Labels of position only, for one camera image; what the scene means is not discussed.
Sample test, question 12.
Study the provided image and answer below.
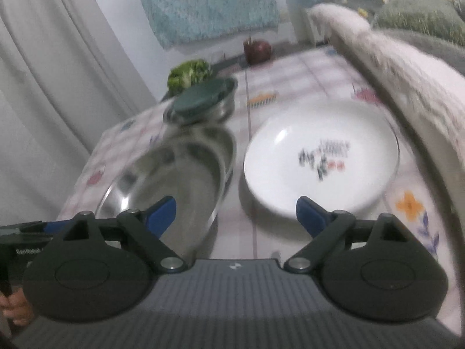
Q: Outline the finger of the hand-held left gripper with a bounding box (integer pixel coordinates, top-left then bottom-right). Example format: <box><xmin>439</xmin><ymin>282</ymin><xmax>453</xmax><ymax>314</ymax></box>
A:
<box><xmin>39</xmin><ymin>220</ymin><xmax>75</xmax><ymax>239</ymax></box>

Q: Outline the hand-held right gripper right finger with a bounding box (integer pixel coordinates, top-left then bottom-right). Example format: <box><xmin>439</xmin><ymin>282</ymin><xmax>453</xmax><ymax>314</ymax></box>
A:
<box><xmin>283</xmin><ymin>196</ymin><xmax>408</xmax><ymax>274</ymax></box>

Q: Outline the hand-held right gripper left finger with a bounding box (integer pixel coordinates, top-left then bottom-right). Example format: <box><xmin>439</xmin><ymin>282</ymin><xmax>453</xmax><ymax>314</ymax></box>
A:
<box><xmin>62</xmin><ymin>195</ymin><xmax>189</xmax><ymax>274</ymax></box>

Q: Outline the white printed plate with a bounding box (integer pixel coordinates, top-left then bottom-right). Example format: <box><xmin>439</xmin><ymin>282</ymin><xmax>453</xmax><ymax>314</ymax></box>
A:
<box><xmin>243</xmin><ymin>99</ymin><xmax>401</xmax><ymax>223</ymax></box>

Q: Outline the large steel bowl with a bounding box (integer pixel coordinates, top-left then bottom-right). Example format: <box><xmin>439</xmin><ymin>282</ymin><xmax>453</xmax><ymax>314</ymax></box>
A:
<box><xmin>94</xmin><ymin>124</ymin><xmax>237</xmax><ymax>262</ymax></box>

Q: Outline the stainless steel bowl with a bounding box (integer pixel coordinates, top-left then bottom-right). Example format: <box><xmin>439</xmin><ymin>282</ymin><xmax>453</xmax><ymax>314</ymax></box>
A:
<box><xmin>163</xmin><ymin>77</ymin><xmax>239</xmax><ymax>126</ymax></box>

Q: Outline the green ceramic bowl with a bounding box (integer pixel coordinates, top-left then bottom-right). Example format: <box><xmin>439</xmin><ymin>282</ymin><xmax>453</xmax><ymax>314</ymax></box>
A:
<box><xmin>171</xmin><ymin>79</ymin><xmax>233</xmax><ymax>120</ymax></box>

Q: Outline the person's left hand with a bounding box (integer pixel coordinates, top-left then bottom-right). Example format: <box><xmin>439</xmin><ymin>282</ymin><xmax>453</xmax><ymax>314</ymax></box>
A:
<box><xmin>0</xmin><ymin>288</ymin><xmax>35</xmax><ymax>327</ymax></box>

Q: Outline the checked printed tablecloth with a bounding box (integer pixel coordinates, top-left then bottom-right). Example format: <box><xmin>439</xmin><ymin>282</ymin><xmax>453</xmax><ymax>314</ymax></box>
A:
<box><xmin>56</xmin><ymin>45</ymin><xmax>462</xmax><ymax>335</ymax></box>

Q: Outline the green leafy cabbage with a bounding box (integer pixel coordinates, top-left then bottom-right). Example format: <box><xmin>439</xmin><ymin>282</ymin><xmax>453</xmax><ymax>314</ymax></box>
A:
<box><xmin>167</xmin><ymin>59</ymin><xmax>213</xmax><ymax>96</ymax></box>

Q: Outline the white curtain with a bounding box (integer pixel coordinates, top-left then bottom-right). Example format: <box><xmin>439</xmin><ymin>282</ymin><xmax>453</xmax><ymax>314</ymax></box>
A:
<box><xmin>0</xmin><ymin>0</ymin><xmax>160</xmax><ymax>226</ymax></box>

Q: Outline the cream lace sofa cover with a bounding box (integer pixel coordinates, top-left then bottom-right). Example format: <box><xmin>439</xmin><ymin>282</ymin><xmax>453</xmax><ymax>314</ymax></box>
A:
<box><xmin>309</xmin><ymin>3</ymin><xmax>465</xmax><ymax>204</ymax></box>

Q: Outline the white water dispenser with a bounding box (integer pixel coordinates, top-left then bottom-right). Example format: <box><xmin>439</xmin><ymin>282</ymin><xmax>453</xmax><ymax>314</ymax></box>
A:
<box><xmin>285</xmin><ymin>0</ymin><xmax>333</xmax><ymax>46</ymax></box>

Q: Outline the green leaf-print cushion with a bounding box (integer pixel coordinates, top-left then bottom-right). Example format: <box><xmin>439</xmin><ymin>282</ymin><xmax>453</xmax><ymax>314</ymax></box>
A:
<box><xmin>372</xmin><ymin>0</ymin><xmax>465</xmax><ymax>46</ymax></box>

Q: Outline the blue patterned wall cloth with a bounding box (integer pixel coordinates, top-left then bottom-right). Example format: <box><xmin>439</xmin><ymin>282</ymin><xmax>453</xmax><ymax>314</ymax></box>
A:
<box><xmin>131</xmin><ymin>0</ymin><xmax>281</xmax><ymax>50</ymax></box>

